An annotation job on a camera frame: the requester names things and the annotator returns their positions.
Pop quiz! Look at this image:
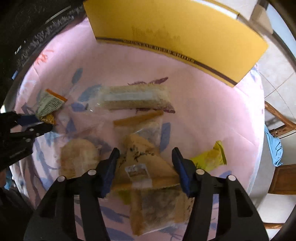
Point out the round bread packet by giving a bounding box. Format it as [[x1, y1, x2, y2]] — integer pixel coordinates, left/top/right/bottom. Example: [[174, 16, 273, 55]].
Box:
[[59, 138, 101, 179]]

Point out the white printed snack bag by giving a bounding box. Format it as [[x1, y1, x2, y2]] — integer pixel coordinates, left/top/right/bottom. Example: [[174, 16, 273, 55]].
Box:
[[35, 89, 67, 125]]

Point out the tan cracker snack bag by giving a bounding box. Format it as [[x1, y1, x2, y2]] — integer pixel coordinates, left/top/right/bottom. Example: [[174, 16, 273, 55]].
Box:
[[112, 133, 180, 191]]

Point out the pink floral tablecloth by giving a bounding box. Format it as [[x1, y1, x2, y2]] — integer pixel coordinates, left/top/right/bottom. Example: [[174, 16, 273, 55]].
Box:
[[11, 20, 267, 240]]

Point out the blue cloth on chair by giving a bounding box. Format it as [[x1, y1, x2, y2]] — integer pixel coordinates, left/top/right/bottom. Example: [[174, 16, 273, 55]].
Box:
[[264, 125, 283, 167]]

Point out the cardboard corner protector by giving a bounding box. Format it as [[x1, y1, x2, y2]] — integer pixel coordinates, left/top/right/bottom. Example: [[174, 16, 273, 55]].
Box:
[[250, 4, 273, 35]]

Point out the yellow green snack packet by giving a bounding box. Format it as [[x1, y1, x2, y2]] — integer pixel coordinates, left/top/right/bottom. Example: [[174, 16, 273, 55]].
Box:
[[191, 141, 227, 172]]

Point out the long beige sesame bar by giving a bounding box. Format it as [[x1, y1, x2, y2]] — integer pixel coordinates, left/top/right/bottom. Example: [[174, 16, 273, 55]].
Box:
[[96, 84, 175, 113]]

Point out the wooden armchair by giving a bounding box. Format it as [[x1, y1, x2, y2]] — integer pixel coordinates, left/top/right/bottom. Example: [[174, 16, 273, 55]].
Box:
[[263, 100, 296, 230]]

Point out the dark carved wooden furniture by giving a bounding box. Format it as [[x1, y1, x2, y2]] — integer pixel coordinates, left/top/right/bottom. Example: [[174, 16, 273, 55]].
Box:
[[1, 1, 85, 102]]

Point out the yellow cardboard box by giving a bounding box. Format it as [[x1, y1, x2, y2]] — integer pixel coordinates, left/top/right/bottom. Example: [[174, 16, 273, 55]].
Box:
[[83, 1, 268, 87]]

